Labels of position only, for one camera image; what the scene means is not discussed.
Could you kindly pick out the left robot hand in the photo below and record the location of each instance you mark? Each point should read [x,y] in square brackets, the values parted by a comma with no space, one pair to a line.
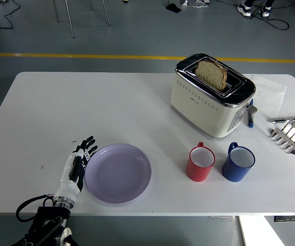
[68,187]

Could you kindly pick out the purple plate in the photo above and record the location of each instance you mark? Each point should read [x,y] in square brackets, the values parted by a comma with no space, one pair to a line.
[118,174]

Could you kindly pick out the brown bread slice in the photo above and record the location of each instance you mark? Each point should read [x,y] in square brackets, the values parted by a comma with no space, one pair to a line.
[210,74]

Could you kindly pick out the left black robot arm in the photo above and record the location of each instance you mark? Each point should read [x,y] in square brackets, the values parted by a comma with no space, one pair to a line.
[47,217]

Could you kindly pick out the black silver pen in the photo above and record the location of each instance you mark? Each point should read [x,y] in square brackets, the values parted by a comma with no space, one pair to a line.
[288,120]

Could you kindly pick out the white paper sheet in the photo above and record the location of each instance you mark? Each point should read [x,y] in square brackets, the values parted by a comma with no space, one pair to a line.
[269,94]

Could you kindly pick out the white table leg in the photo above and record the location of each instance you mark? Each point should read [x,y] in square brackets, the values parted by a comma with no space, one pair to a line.
[58,230]
[241,230]

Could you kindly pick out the blue marker pen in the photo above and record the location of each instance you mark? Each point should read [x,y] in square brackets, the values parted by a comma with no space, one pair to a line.
[250,121]

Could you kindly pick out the blue mug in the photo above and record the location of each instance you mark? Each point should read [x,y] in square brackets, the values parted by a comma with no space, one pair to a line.
[233,173]

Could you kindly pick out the person's white black shoe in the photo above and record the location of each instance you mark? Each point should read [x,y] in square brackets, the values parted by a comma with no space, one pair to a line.
[244,9]
[266,12]

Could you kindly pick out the cream chrome toaster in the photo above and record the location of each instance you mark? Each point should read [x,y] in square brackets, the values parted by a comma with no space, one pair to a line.
[201,112]

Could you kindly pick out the black table control panel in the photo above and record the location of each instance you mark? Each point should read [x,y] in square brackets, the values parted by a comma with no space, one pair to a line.
[291,218]

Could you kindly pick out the red mug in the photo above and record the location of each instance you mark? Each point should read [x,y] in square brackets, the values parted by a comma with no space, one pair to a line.
[197,173]

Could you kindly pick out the yellow floor tape line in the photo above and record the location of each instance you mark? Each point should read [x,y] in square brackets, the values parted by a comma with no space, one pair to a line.
[86,56]

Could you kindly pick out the metal chair legs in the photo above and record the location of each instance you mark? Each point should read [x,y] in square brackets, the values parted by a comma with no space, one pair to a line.
[71,25]

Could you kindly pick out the small grey floor device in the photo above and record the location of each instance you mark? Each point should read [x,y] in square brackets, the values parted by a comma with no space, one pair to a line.
[184,2]

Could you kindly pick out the black floor pedal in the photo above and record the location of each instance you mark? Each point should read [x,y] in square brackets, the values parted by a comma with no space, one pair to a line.
[173,8]

